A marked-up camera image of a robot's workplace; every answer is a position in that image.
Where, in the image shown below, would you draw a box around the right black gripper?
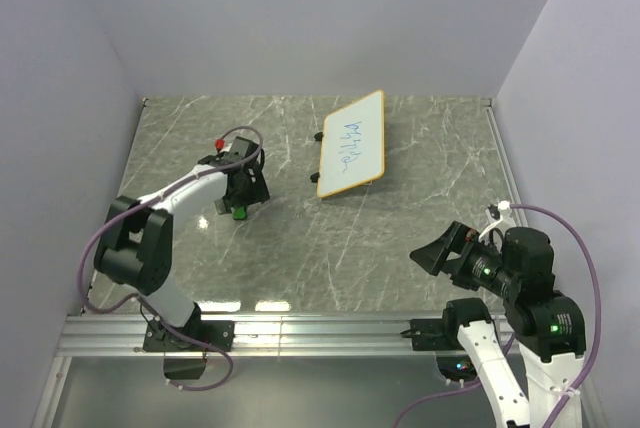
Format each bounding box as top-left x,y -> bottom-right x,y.
409,217 -> 519,295

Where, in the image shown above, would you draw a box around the green whiteboard eraser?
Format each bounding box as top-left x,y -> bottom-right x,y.
232,206 -> 248,221

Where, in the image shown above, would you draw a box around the orange framed whiteboard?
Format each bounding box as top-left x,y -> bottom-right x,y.
316,90 -> 386,198

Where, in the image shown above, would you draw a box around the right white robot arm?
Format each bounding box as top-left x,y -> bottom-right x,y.
409,222 -> 586,427

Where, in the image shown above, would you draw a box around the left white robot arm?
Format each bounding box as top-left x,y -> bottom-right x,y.
94,162 -> 270,350

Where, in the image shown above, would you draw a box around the black whiteboard stand feet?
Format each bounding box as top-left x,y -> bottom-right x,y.
309,131 -> 324,184

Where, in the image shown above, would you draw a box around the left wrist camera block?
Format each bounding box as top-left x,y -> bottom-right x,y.
214,136 -> 258,165

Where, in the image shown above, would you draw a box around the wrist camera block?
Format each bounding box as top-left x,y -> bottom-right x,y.
214,136 -> 258,165
502,227 -> 555,296

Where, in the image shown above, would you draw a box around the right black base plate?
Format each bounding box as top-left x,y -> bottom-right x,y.
400,318 -> 462,352

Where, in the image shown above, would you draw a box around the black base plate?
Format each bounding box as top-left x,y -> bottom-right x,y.
142,319 -> 235,353
400,318 -> 462,352

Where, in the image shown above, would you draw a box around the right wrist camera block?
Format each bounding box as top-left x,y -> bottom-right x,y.
502,227 -> 555,296

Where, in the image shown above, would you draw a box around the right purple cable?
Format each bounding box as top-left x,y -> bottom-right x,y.
389,203 -> 600,428

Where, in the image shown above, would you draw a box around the purple cable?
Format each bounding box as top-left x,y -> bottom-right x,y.
389,203 -> 600,428
80,126 -> 265,392

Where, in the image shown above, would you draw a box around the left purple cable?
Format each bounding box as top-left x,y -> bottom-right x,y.
80,126 -> 265,392

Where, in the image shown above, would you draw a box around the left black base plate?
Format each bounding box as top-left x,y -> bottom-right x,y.
142,319 -> 235,353

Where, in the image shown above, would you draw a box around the aluminium mounting rail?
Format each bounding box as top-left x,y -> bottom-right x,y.
54,312 -> 441,358

